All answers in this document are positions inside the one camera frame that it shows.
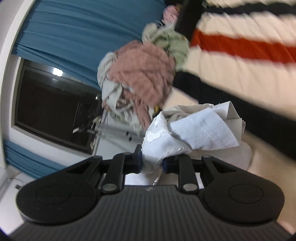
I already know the white shirt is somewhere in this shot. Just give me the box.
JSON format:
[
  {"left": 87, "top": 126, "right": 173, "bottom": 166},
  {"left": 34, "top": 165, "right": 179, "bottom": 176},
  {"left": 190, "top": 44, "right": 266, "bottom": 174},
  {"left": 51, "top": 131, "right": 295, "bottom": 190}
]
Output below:
[{"left": 125, "top": 101, "right": 251, "bottom": 186}]

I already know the grey metal tripod stand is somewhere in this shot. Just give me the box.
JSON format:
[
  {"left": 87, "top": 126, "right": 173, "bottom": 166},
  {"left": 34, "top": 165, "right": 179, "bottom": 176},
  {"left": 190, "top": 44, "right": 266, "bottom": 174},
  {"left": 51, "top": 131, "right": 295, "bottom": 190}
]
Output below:
[{"left": 72, "top": 113, "right": 145, "bottom": 145}]

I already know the grey white garment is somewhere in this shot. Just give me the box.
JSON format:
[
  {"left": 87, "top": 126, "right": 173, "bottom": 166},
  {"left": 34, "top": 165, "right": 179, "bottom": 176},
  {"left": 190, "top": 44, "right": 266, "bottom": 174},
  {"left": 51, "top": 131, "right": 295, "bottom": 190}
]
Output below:
[{"left": 97, "top": 52, "right": 144, "bottom": 134}]

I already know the pink fluffy blanket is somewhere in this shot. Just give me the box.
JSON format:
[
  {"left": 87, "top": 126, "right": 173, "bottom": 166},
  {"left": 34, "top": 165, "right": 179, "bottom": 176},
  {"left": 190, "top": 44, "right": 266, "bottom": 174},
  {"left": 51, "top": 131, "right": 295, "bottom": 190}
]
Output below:
[{"left": 107, "top": 40, "right": 176, "bottom": 130}]

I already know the blue left curtain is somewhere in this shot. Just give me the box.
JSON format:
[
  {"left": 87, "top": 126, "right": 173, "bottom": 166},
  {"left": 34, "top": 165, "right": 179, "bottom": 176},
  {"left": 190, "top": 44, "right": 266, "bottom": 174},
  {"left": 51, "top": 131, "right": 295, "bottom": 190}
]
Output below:
[{"left": 3, "top": 140, "right": 66, "bottom": 179}]

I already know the blue curtain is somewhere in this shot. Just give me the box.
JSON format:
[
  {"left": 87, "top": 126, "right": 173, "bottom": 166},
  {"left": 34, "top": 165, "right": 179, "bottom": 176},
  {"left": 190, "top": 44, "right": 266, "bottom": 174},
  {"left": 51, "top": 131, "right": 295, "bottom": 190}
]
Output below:
[
  {"left": 13, "top": 0, "right": 166, "bottom": 87},
  {"left": 3, "top": 140, "right": 66, "bottom": 179}
]

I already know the green patterned garment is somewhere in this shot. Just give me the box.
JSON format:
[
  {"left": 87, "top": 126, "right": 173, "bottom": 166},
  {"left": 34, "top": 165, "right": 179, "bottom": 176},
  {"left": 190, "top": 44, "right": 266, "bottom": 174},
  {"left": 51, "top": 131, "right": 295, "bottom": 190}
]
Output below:
[{"left": 142, "top": 23, "right": 189, "bottom": 71}]

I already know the striped red black cream blanket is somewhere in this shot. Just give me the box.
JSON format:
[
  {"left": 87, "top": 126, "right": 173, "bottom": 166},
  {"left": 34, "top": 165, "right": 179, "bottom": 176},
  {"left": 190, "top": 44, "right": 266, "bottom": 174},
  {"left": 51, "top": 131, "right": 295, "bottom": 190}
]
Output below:
[{"left": 175, "top": 1, "right": 295, "bottom": 233}]

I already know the blue right curtain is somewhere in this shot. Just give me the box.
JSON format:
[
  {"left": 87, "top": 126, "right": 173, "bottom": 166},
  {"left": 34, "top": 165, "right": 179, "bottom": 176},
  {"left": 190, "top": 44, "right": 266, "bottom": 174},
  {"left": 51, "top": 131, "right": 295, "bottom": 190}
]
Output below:
[{"left": 13, "top": 0, "right": 166, "bottom": 87}]

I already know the small pink garment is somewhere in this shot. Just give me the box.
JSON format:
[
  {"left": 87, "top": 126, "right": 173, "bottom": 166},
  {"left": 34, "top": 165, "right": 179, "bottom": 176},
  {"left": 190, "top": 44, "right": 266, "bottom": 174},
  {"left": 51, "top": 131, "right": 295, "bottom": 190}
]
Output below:
[{"left": 162, "top": 5, "right": 179, "bottom": 25}]

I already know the black bedside seat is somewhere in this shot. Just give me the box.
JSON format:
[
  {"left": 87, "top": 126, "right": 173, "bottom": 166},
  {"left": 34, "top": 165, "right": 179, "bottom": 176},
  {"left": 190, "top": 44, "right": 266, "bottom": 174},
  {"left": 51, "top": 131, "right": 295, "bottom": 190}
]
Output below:
[{"left": 165, "top": 0, "right": 205, "bottom": 42}]

